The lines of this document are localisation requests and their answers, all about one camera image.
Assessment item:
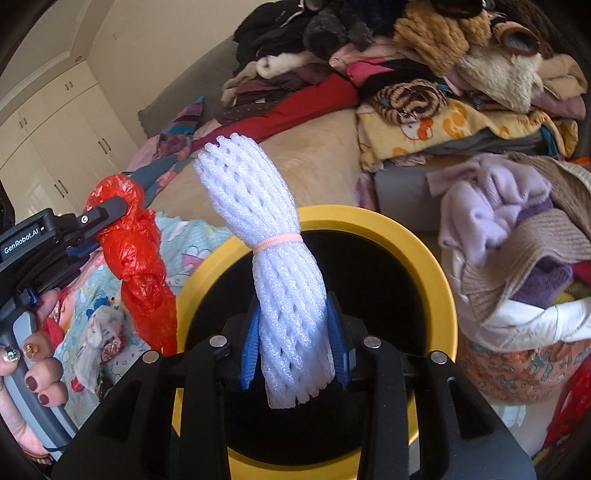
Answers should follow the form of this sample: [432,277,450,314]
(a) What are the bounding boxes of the white foam fruit net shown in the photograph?
[194,133,335,409]

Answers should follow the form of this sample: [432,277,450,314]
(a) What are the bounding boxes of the red plastic bag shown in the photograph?
[86,174,177,356]

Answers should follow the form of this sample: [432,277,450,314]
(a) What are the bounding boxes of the white printed plastic bag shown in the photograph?
[74,305,124,392]

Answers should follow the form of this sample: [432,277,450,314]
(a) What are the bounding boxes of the yellow rimmed black trash bin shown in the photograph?
[173,205,458,479]

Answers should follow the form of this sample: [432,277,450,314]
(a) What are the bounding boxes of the left hand painted nails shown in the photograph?
[0,287,70,462]

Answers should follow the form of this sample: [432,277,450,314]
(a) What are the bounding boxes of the light blue hello kitty sheet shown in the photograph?
[51,210,231,426]

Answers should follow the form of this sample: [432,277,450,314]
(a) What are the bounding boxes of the white wardrobe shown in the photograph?
[1,62,137,221]

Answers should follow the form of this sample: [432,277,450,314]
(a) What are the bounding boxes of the blue floral quilt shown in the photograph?
[124,154,194,207]

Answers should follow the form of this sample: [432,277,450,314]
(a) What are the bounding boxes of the beige knit sweater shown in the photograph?
[461,152,590,325]

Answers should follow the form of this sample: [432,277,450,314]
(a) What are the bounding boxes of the floral fabric laundry basket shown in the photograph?
[454,294,591,407]

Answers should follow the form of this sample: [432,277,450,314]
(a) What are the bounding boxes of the striped purple pillow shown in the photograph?
[157,96,205,156]

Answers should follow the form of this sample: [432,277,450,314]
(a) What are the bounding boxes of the beige bed blanket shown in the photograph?
[150,109,362,227]

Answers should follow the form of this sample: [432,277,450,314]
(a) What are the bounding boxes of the lavender knit sweater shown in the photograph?
[427,153,551,267]

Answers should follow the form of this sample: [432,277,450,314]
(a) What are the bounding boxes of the yellow cartoon blanket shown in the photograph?
[356,100,579,172]

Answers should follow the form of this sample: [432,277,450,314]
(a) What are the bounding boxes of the grey headboard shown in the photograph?
[137,37,238,138]

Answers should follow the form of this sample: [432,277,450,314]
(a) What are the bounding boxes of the red folded garment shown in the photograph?
[191,74,359,151]

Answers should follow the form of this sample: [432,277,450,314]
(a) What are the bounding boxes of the pile of mixed clothes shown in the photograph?
[216,1,590,125]

